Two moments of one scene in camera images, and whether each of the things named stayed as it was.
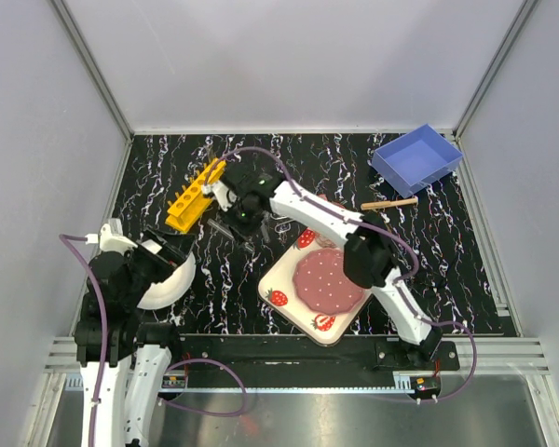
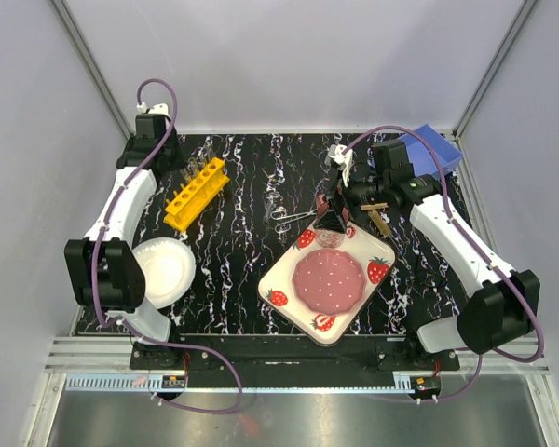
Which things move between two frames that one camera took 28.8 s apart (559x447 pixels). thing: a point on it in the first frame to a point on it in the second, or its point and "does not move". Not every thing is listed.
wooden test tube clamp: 388,203 does not move
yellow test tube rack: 193,200 does not move
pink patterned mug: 320,237 does not move
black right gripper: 243,232 to 343,193
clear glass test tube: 221,229 to 194,167
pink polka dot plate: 320,284 does not move
